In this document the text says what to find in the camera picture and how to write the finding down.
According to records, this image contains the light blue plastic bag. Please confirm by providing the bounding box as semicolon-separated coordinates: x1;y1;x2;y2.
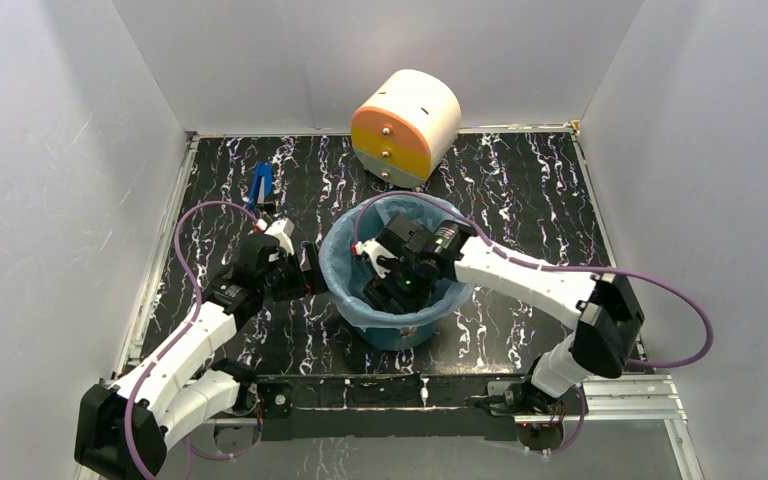
319;191;473;330

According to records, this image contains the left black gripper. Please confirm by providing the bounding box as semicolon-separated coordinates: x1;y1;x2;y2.
259;244;337;301

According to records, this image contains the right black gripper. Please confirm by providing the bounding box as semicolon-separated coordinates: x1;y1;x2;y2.
361;257;434;338

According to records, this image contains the white drawer box orange front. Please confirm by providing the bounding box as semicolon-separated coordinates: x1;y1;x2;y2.
350;69;462;189

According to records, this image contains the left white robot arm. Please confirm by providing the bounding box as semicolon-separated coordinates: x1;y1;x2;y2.
74;229;327;479

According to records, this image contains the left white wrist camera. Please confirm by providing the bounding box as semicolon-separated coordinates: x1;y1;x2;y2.
265;218;295;255

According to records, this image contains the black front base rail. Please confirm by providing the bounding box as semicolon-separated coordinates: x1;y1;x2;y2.
211;360;567;452

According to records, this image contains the blue stapler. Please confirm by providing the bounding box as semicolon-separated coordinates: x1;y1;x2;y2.
248;162;276;212

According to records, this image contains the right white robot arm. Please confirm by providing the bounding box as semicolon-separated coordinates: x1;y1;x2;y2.
352;214;644;414

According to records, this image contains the teal plastic trash bin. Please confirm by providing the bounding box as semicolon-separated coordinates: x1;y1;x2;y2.
350;312;441;351

